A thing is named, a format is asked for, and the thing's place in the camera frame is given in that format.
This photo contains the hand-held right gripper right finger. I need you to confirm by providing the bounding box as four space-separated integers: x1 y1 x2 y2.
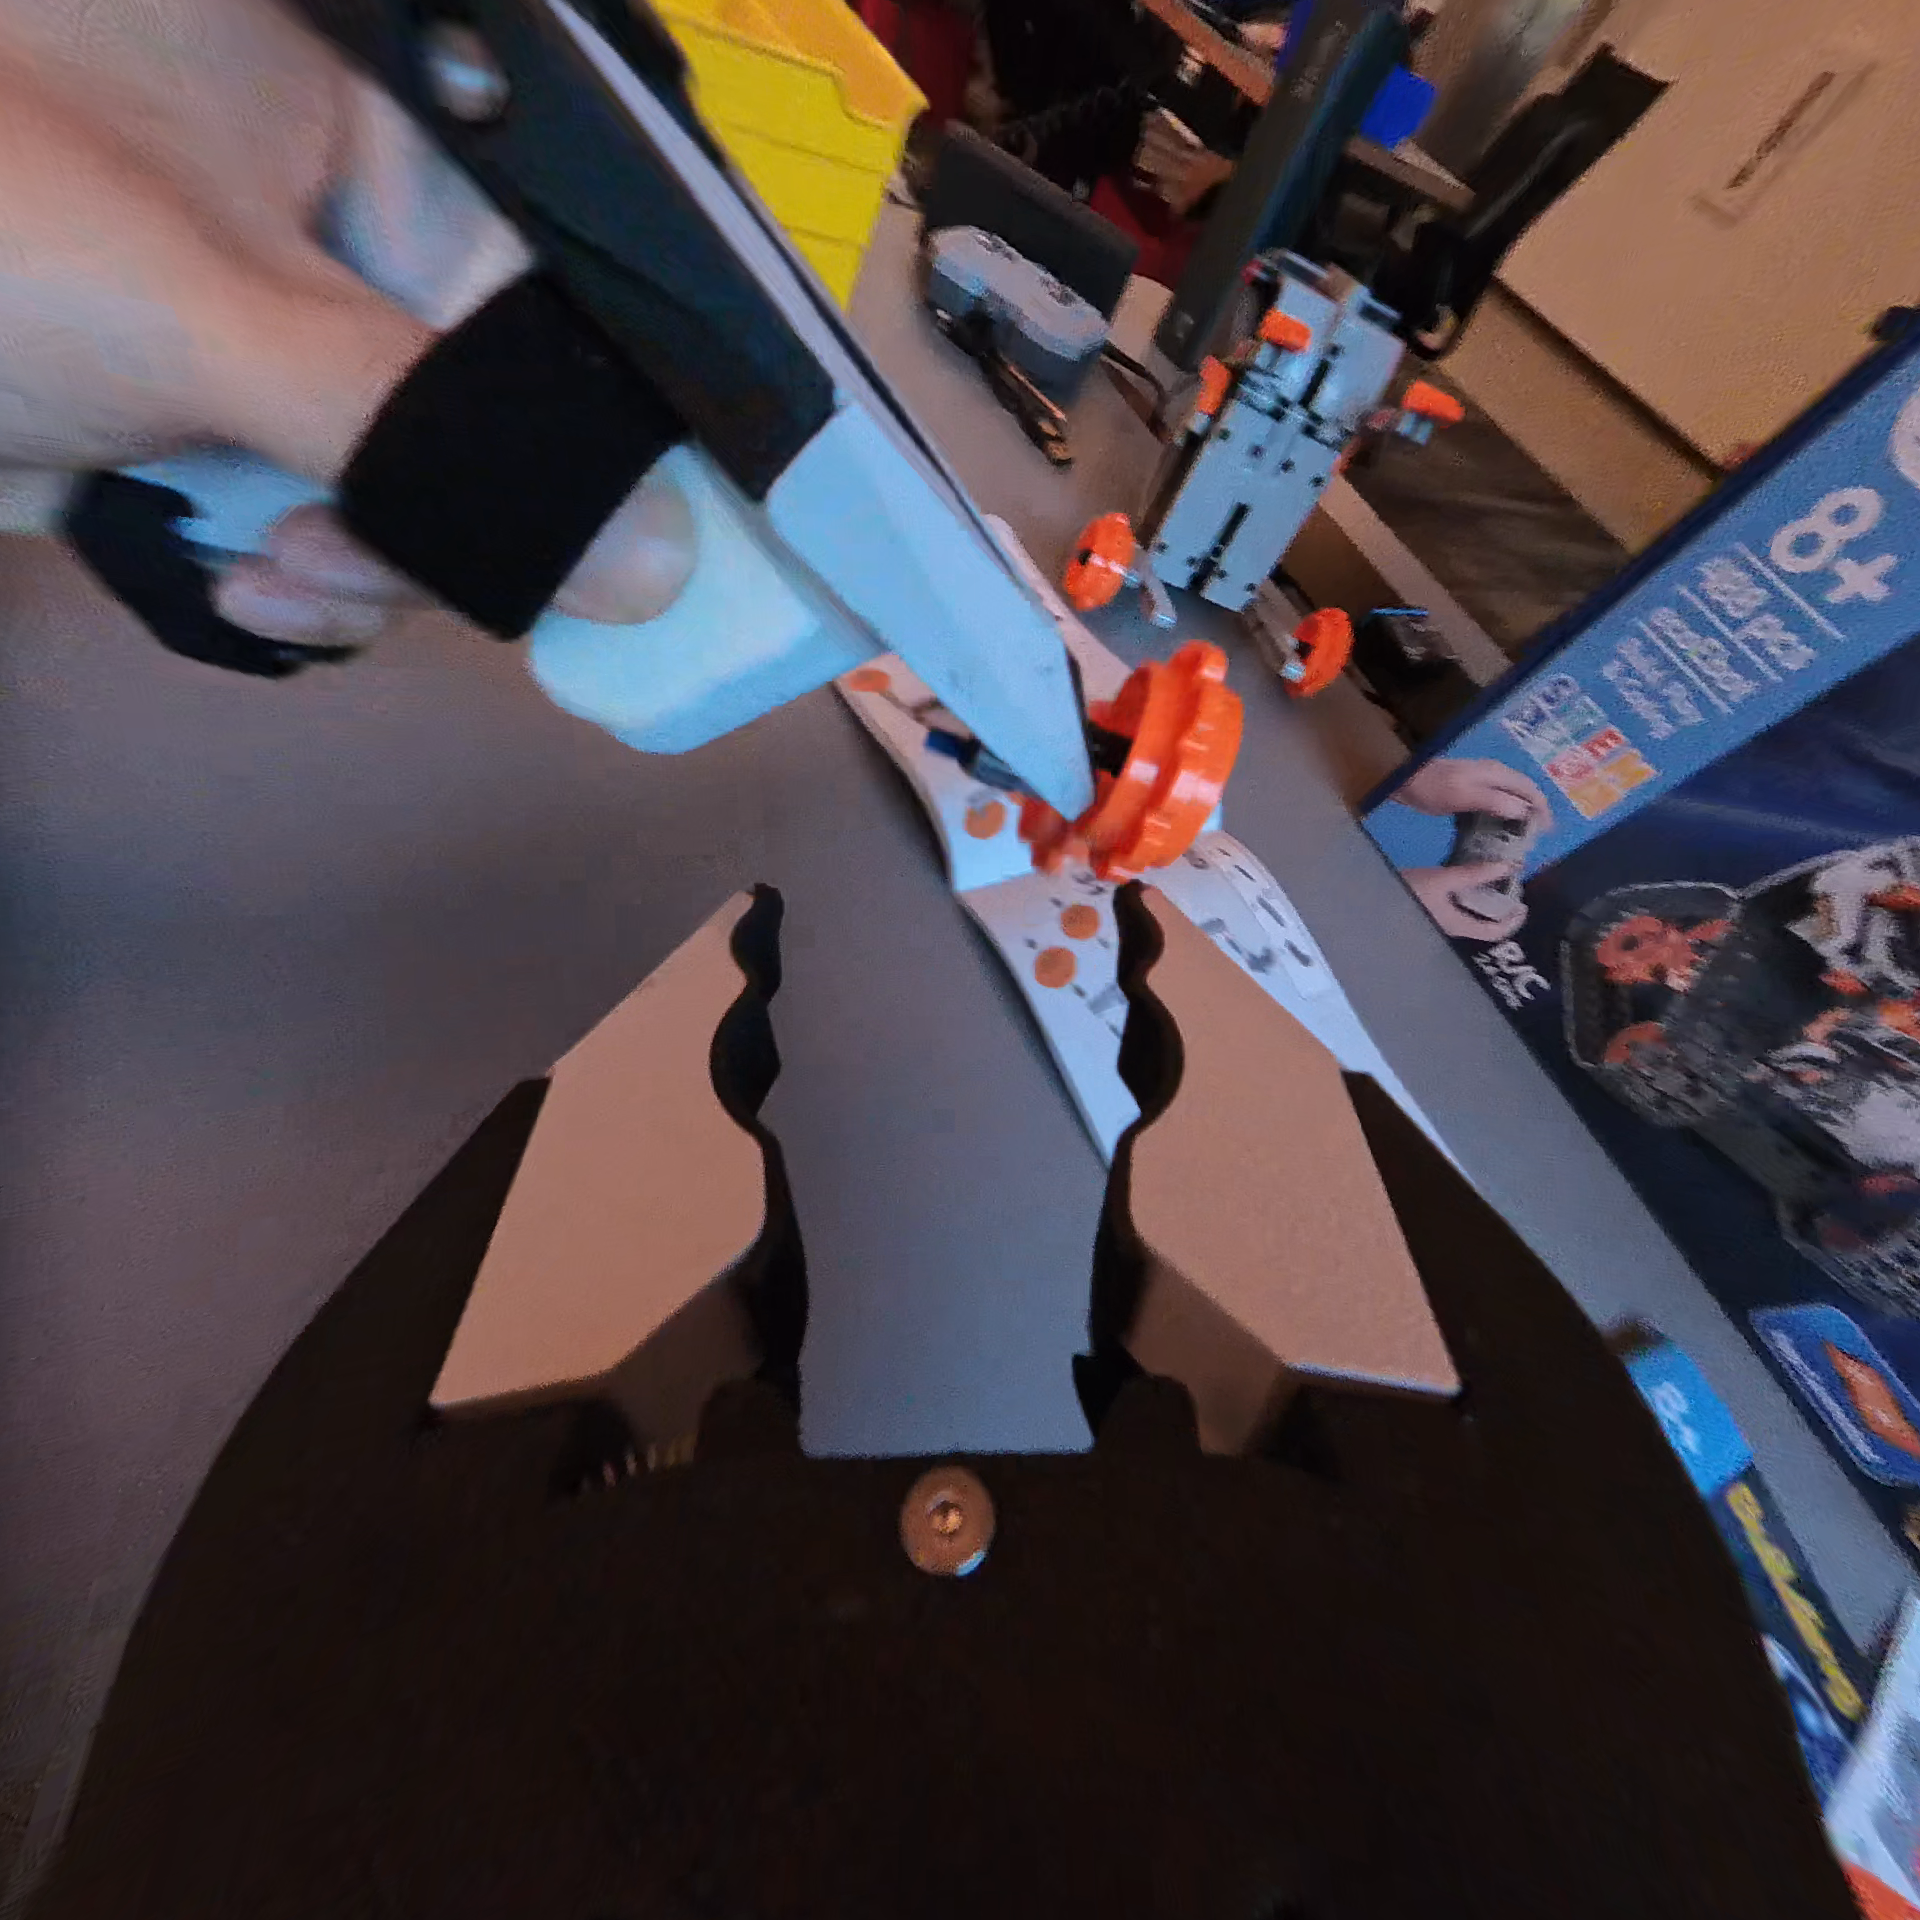
1071 883 1463 1457

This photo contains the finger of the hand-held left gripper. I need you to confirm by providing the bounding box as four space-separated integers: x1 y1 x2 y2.
764 393 1100 822

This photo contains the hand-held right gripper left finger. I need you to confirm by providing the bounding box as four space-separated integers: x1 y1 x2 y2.
430 883 817 1457

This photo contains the orange wheels grey beam assembly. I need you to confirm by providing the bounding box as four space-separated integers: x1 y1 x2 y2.
918 644 1245 887

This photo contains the grey orange toy robot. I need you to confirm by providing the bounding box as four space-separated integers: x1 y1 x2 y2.
1059 243 1463 700

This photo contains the person's left hand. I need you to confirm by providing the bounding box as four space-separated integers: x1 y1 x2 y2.
0 0 704 649

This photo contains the yellow plastic bin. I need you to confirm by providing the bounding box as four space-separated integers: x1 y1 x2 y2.
649 0 930 311

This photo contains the white open instruction booklet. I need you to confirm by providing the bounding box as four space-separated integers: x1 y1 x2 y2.
830 517 1441 1164

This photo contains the grey battery box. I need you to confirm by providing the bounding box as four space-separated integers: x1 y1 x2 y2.
918 225 1115 467

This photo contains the small black toy part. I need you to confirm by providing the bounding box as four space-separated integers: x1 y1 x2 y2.
1356 601 1510 740

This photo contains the blue toy robot box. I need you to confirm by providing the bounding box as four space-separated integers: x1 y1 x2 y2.
1360 307 1920 1529

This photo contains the blue thin booklet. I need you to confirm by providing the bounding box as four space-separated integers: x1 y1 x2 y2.
1610 1321 1920 1857

